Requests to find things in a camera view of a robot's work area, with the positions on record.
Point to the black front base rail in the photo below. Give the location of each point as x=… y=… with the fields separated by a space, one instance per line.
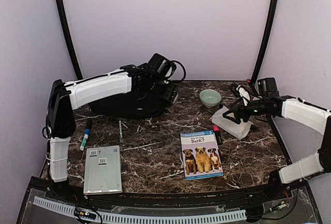
x=251 y=198

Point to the white slotted cable duct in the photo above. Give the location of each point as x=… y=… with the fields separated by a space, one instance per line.
x=142 y=215

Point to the white pouch bag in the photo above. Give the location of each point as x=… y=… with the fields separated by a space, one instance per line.
x=239 y=131

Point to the small circuit board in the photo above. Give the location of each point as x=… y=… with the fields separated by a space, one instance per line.
x=84 y=214

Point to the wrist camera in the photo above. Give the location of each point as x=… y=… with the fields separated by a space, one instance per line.
x=268 y=88
x=162 y=65

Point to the clear silver pen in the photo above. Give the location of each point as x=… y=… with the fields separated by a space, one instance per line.
x=121 y=139

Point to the dog picture book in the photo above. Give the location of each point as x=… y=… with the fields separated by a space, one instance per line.
x=201 y=155

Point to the green white marker pen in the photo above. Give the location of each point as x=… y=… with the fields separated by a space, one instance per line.
x=86 y=134

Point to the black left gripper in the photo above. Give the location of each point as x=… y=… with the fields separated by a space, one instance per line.
x=169 y=94

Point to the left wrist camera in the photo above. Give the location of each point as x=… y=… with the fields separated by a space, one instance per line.
x=162 y=65

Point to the grey notebook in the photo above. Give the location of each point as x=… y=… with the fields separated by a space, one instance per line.
x=102 y=171

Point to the black corner post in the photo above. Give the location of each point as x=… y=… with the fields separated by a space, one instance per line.
x=264 y=41
x=68 y=39

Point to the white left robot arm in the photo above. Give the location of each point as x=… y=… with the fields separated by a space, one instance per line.
x=131 y=91

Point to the left black corner post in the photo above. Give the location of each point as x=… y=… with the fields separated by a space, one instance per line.
x=68 y=39

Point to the black student bag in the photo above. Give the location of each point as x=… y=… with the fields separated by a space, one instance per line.
x=132 y=105

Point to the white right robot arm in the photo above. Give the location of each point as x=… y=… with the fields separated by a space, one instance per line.
x=307 y=129

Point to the pale green ceramic bowl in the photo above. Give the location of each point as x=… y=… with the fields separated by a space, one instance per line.
x=210 y=98

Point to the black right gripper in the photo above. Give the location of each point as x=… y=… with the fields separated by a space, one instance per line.
x=237 y=110

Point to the red black marker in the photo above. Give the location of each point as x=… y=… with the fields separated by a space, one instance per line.
x=217 y=134

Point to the right black corner post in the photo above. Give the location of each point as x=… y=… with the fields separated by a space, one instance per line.
x=264 y=41

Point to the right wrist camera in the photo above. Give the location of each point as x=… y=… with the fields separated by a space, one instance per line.
x=268 y=88

